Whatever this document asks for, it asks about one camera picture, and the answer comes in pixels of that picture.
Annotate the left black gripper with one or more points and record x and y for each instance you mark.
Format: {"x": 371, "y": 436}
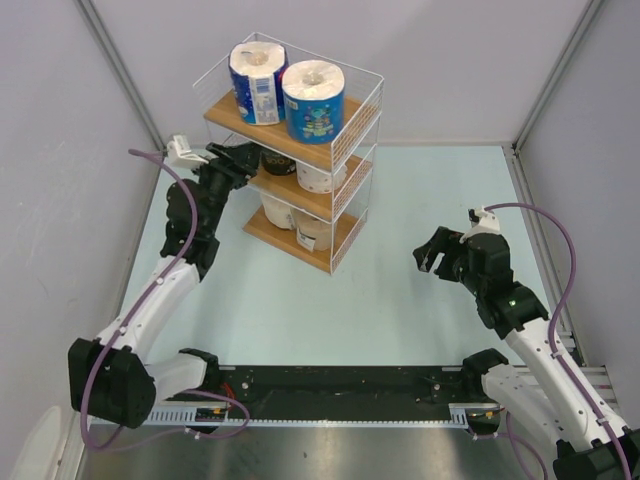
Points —
{"x": 235, "y": 163}

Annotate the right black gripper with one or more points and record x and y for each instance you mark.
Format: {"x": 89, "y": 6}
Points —
{"x": 442, "y": 241}

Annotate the black paper roll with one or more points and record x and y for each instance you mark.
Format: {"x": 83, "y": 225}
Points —
{"x": 277, "y": 164}

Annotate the beige paper roll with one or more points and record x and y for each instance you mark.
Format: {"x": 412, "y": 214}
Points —
{"x": 277, "y": 212}

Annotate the white dotted paper roll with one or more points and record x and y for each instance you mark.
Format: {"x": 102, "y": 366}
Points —
{"x": 318, "y": 182}

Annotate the dark blue paper roll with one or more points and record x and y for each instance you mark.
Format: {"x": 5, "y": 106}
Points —
{"x": 256, "y": 69}

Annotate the brown paper roll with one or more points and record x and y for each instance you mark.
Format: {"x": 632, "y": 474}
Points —
{"x": 312, "y": 234}

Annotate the light blue paper roll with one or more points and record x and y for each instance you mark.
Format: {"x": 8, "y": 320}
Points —
{"x": 314, "y": 101}

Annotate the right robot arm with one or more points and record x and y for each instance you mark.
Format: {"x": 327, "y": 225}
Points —
{"x": 589, "y": 439}

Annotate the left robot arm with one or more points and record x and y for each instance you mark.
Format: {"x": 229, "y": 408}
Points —
{"x": 110, "y": 376}

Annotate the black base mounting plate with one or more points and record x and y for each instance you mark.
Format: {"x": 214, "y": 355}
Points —
{"x": 267, "y": 386}

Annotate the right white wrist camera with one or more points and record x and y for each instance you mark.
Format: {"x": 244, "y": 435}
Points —
{"x": 482, "y": 222}

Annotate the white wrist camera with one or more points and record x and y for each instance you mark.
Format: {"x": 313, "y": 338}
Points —
{"x": 482, "y": 222}
{"x": 180, "y": 155}

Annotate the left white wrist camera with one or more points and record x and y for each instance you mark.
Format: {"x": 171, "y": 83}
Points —
{"x": 180, "y": 155}

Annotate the white wire wooden shelf rack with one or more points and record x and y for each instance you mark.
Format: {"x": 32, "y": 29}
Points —
{"x": 346, "y": 208}

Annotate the grey slotted cable duct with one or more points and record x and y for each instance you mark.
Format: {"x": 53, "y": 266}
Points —
{"x": 410, "y": 415}

